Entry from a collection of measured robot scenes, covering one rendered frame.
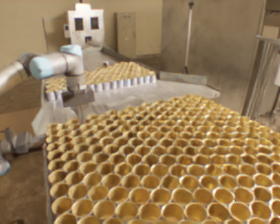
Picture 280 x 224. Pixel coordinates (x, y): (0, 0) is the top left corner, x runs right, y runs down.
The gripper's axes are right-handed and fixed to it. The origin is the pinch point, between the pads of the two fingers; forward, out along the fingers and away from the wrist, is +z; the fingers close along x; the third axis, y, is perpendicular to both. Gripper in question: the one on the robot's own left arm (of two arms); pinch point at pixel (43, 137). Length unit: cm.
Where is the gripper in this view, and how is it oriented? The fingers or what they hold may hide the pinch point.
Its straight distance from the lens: 104.6
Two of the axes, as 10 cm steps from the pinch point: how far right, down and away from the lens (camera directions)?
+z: 9.0, -2.0, 3.8
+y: 0.2, 9.0, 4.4
